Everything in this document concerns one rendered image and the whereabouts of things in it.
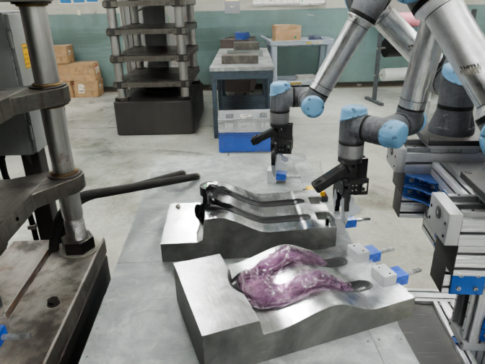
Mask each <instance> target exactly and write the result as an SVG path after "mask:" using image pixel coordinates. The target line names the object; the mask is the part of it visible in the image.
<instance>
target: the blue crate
mask: <svg viewBox="0 0 485 364"><path fill-rule="evenodd" d="M262 132H263V131H262ZM262 132H233V133H219V132H218V135H219V152H221V153H222V152H270V151H271V137H270V138H268V139H266V140H263V141H262V142H261V143H259V144H257V145H252V143H251V139H252V137H253V136H255V135H256V134H260V133H262Z"/></svg>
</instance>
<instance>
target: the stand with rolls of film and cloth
mask: <svg viewBox="0 0 485 364"><path fill-rule="evenodd" d="M476 13H477V9H472V11H471V14H472V15H473V17H474V18H475V19H476ZM399 14H400V15H401V16H402V17H403V18H404V19H405V21H407V23H409V24H410V26H412V27H418V26H419V23H420V20H418V19H415V18H414V16H413V14H412V13H411V12H399ZM381 54H382V55H383V57H399V56H402V55H401V54H400V53H399V52H398V51H397V50H396V49H395V48H394V47H393V46H392V45H391V44H390V43H389V41H388V40H387V39H386V38H385V39H384V40H383V35H382V34H381V33H380V32H379V31H378V37H377V51H376V59H375V73H374V82H373V89H372V97H369V96H365V97H364V98H365V100H368V101H370V102H372V103H374V104H376V105H379V106H384V103H382V102H380V101H378V100H376V99H377V85H378V77H379V76H380V80H381V81H393V80H405V77H406V72H407V68H408V67H401V68H388V69H381V70H380V56H381ZM379 70H380V73H379Z"/></svg>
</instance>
